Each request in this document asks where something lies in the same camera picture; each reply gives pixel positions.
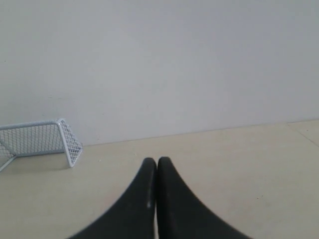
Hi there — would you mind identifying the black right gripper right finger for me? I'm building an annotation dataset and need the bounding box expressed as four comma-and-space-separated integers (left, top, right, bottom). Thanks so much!
156, 157, 248, 239

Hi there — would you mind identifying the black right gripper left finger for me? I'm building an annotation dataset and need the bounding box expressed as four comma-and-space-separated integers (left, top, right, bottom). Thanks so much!
71, 158, 157, 239

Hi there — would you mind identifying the white miniature soccer goal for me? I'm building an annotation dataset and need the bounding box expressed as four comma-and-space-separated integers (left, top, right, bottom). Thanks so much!
0, 119, 83, 171

